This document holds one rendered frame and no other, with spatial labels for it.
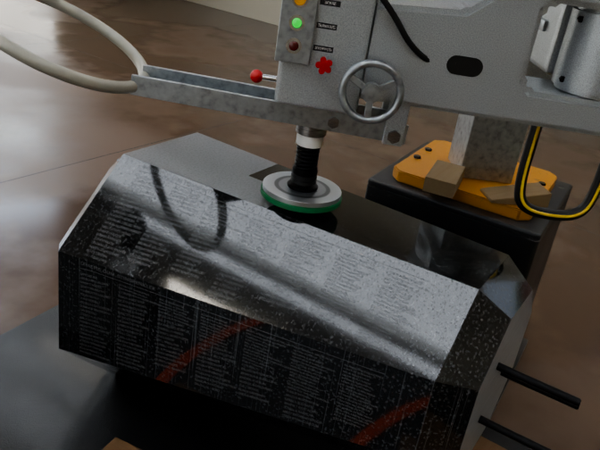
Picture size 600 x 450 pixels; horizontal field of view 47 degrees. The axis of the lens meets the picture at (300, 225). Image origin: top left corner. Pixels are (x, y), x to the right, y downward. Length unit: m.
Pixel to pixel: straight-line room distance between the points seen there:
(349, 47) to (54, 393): 1.48
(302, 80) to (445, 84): 0.33
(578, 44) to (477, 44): 0.25
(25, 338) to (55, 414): 0.43
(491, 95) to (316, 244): 0.55
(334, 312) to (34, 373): 1.21
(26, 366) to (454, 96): 1.67
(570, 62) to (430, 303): 0.66
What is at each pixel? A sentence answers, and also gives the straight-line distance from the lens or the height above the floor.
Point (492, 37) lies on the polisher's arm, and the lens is 1.68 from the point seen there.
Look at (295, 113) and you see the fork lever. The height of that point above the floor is 1.09.
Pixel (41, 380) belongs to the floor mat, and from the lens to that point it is 2.50.
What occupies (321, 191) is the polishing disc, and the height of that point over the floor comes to 0.88.
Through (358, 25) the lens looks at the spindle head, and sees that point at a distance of 1.63.
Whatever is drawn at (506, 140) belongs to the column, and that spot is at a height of 0.93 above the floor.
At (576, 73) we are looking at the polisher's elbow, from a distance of 1.78.
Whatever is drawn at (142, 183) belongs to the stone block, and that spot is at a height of 0.78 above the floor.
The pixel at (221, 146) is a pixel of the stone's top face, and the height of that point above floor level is 0.82.
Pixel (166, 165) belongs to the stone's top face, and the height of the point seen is 0.82.
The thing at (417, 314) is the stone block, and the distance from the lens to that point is 1.65.
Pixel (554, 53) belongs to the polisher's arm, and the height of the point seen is 1.31.
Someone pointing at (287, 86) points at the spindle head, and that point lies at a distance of 1.66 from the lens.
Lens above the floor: 1.58
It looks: 25 degrees down
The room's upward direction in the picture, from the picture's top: 9 degrees clockwise
